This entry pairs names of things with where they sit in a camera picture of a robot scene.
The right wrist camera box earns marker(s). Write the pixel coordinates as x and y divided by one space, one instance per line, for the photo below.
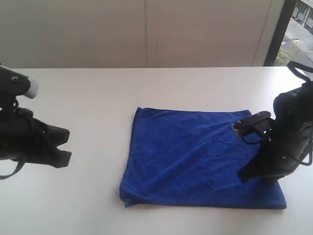
258 123

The blue microfiber towel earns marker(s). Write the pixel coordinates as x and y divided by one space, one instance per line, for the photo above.
185 158

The dark window frame post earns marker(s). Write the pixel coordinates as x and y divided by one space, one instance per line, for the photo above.
279 32

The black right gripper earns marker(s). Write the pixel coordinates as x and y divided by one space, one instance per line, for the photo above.
285 153

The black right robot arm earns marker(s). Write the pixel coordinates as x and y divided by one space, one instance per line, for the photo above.
293 112

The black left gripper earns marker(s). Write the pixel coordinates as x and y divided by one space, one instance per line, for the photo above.
24 138

